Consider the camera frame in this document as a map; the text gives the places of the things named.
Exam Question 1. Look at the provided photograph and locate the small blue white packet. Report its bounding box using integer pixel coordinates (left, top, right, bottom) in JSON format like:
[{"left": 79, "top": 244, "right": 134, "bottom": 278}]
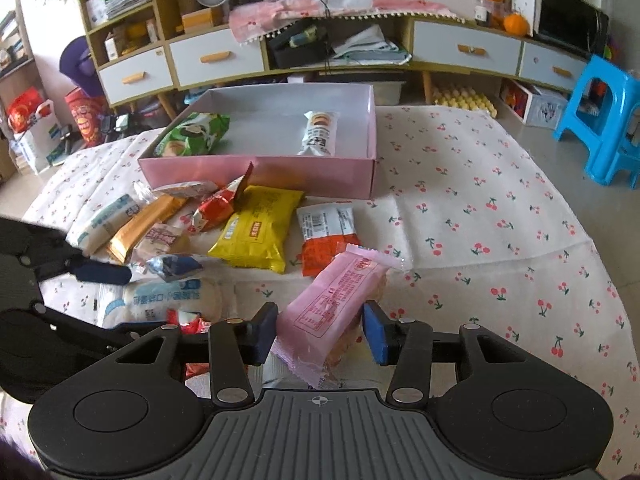
[{"left": 145, "top": 254, "right": 203, "bottom": 282}]

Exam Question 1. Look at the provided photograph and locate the pile of loose papers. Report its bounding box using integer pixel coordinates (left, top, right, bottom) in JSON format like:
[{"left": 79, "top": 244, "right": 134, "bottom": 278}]
[{"left": 330, "top": 25, "right": 413, "bottom": 66}]

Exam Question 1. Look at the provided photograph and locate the yellow cardboard box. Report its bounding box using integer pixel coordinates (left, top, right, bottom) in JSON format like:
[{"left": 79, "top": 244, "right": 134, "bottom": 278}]
[{"left": 181, "top": 7, "right": 223, "bottom": 31}]

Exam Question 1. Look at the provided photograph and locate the wooden cabinet with drawers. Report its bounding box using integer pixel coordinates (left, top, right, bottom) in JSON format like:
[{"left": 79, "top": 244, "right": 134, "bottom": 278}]
[{"left": 77, "top": 0, "right": 591, "bottom": 111}]

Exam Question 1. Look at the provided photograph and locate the black camera gimbal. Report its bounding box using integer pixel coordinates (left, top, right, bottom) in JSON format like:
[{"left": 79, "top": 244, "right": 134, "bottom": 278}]
[{"left": 100, "top": 112, "right": 136, "bottom": 136}]

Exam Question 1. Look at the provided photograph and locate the blue plastic stool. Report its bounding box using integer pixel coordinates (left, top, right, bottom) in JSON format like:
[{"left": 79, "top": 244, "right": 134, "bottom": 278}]
[{"left": 552, "top": 55, "right": 640, "bottom": 186}]

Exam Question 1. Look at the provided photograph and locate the white blue bread packet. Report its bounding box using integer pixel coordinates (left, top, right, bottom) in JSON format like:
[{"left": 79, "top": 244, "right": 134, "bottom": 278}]
[
  {"left": 95, "top": 277, "right": 236, "bottom": 328},
  {"left": 66, "top": 181, "right": 153, "bottom": 255}
]

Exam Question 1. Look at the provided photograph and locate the pink cherry cloth with tassels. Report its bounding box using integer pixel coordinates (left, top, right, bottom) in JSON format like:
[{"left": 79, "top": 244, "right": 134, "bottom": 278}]
[{"left": 227, "top": 0, "right": 468, "bottom": 46}]

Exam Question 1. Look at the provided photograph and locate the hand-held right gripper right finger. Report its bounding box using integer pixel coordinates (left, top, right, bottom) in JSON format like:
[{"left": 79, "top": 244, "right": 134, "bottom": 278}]
[{"left": 363, "top": 301, "right": 528, "bottom": 406}]

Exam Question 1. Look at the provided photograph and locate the clear cracker packet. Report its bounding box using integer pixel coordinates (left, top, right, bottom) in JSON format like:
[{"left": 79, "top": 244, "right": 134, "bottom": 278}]
[{"left": 131, "top": 222, "right": 191, "bottom": 263}]

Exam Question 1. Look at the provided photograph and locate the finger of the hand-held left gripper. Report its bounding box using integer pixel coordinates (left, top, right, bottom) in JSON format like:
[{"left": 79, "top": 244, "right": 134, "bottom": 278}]
[
  {"left": 0, "top": 216, "right": 132, "bottom": 286},
  {"left": 30, "top": 302, "right": 168, "bottom": 357}
]

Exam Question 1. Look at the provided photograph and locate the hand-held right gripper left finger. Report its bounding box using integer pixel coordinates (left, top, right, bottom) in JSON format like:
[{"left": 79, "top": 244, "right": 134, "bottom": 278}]
[{"left": 115, "top": 301, "right": 279, "bottom": 407}]

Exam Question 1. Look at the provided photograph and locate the red patterned bag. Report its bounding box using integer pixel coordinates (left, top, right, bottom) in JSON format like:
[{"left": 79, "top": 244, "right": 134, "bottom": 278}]
[{"left": 65, "top": 87, "right": 108, "bottom": 148}]

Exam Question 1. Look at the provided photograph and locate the white black-print snack packet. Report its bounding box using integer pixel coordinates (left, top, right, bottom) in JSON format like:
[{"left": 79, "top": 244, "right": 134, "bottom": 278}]
[{"left": 297, "top": 110, "right": 341, "bottom": 157}]

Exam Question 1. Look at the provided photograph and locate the golden wafer packet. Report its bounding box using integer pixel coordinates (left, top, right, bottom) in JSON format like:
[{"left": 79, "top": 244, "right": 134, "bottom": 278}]
[{"left": 106, "top": 194, "right": 188, "bottom": 265}]

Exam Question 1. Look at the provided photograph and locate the purple chair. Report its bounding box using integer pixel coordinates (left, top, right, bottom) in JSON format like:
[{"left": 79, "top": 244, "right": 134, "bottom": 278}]
[{"left": 59, "top": 35, "right": 108, "bottom": 98}]

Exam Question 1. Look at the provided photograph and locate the pink snack packet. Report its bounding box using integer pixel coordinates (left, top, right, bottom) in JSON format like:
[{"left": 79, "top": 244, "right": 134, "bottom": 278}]
[{"left": 272, "top": 242, "right": 413, "bottom": 391}]

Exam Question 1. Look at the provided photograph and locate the red gift bag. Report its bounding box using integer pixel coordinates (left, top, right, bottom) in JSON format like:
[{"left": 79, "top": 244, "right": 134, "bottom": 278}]
[{"left": 6, "top": 87, "right": 48, "bottom": 133}]

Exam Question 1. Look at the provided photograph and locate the black storage box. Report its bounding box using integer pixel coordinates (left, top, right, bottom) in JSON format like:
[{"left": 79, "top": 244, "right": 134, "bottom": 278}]
[{"left": 265, "top": 20, "right": 333, "bottom": 70}]

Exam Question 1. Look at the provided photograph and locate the yellow snack packet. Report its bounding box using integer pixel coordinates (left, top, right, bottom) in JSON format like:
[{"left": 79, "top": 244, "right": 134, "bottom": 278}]
[{"left": 207, "top": 185, "right": 306, "bottom": 275}]

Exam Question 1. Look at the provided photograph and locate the green chip bag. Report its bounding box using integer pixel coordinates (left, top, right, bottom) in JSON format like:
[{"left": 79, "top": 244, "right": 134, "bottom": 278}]
[{"left": 154, "top": 112, "right": 231, "bottom": 158}]

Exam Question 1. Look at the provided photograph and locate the white paper bag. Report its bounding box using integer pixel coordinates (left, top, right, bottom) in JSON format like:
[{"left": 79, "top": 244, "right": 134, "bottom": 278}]
[{"left": 12, "top": 102, "right": 68, "bottom": 173}]

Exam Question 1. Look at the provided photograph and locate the orange white barcode packet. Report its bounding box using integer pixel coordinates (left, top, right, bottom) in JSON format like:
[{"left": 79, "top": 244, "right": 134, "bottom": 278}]
[{"left": 296, "top": 201, "right": 361, "bottom": 278}]

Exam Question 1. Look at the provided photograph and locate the pink cardboard box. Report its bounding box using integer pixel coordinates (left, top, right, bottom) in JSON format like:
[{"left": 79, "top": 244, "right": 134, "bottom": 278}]
[{"left": 137, "top": 84, "right": 377, "bottom": 200}]

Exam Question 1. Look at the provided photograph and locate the black microwave oven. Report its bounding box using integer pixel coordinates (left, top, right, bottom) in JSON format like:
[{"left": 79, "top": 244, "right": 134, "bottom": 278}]
[{"left": 532, "top": 0, "right": 611, "bottom": 61}]

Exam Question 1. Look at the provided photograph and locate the wooden bookshelf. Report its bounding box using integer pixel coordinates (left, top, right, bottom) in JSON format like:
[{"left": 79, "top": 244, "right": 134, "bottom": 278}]
[{"left": 0, "top": 0, "right": 36, "bottom": 181}]

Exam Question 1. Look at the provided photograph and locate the white printed carton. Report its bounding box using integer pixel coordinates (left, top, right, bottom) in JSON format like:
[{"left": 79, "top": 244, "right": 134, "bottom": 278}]
[{"left": 520, "top": 87, "right": 571, "bottom": 128}]

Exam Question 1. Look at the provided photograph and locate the yellow egg tray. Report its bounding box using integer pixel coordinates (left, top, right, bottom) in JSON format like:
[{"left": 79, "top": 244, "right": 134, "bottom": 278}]
[{"left": 431, "top": 85, "right": 501, "bottom": 118}]

